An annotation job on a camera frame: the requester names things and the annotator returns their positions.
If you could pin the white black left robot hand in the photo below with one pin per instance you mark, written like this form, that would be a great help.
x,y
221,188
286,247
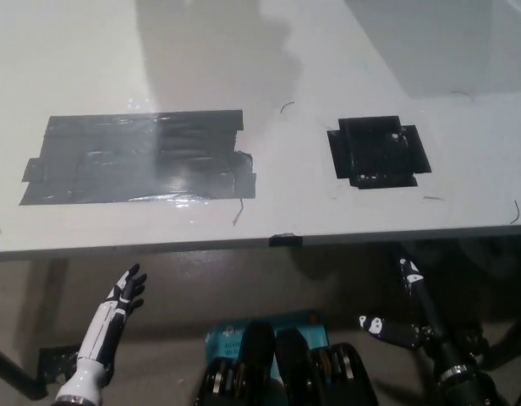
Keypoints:
x,y
100,338

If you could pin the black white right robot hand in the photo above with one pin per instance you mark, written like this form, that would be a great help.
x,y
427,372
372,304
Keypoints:
x,y
429,321

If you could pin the black stand leg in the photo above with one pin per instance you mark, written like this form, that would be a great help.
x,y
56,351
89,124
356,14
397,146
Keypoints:
x,y
512,338

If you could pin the black metal bar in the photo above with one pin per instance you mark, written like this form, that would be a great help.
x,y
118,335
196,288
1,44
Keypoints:
x,y
15,372

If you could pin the black tape square patch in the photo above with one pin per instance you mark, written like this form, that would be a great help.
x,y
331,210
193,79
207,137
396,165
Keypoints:
x,y
376,152

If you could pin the clear tape piece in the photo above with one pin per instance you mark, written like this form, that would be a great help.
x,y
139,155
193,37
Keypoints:
x,y
138,100

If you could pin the grey duct tape patch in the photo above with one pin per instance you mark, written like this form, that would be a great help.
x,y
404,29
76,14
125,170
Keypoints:
x,y
129,165

